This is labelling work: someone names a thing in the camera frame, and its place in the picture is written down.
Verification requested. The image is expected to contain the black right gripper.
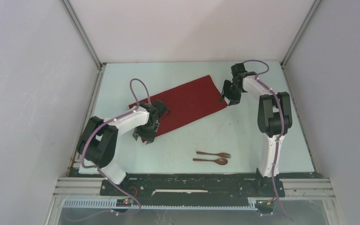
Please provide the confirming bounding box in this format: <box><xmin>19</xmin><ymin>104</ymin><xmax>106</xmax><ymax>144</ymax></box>
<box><xmin>219</xmin><ymin>79</ymin><xmax>242</xmax><ymax>106</ymax></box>

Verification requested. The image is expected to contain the red cloth napkin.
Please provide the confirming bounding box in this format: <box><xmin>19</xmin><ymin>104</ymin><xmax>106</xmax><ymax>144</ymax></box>
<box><xmin>139</xmin><ymin>75</ymin><xmax>228</xmax><ymax>137</ymax></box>

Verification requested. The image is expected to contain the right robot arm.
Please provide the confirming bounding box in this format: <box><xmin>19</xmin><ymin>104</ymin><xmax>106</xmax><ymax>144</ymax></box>
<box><xmin>221</xmin><ymin>63</ymin><xmax>293</xmax><ymax>196</ymax></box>

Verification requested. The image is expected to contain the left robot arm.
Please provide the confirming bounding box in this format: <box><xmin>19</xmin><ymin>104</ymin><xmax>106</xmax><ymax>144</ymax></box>
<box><xmin>76</xmin><ymin>100</ymin><xmax>170</xmax><ymax>195</ymax></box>

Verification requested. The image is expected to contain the brown wooden fork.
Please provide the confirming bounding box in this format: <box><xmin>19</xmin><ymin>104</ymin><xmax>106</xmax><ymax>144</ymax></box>
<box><xmin>196</xmin><ymin>151</ymin><xmax>231</xmax><ymax>158</ymax></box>

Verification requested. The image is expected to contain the brown wooden spoon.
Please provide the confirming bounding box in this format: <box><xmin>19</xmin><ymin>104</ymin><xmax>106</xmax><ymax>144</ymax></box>
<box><xmin>192</xmin><ymin>158</ymin><xmax>228</xmax><ymax>165</ymax></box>

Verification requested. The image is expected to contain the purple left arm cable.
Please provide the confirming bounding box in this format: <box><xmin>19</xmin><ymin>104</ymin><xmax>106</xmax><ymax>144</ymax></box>
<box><xmin>80</xmin><ymin>78</ymin><xmax>152</xmax><ymax>217</ymax></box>

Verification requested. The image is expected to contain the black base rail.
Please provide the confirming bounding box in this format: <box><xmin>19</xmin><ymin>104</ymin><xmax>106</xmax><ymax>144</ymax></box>
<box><xmin>55</xmin><ymin>172</ymin><xmax>336</xmax><ymax>212</ymax></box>

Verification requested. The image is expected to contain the left aluminium frame post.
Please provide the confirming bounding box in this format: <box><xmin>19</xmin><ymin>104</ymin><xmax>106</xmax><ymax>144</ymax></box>
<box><xmin>60</xmin><ymin>0</ymin><xmax>103</xmax><ymax>70</ymax></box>

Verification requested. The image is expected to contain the aluminium frame post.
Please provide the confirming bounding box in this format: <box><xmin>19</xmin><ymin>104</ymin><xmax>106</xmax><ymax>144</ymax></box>
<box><xmin>281</xmin><ymin>0</ymin><xmax>323</xmax><ymax>69</ymax></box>
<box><xmin>60</xmin><ymin>0</ymin><xmax>103</xmax><ymax>70</ymax></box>

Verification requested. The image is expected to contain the right aluminium frame post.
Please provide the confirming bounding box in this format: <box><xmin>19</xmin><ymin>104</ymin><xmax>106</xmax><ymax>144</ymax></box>
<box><xmin>281</xmin><ymin>0</ymin><xmax>323</xmax><ymax>69</ymax></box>

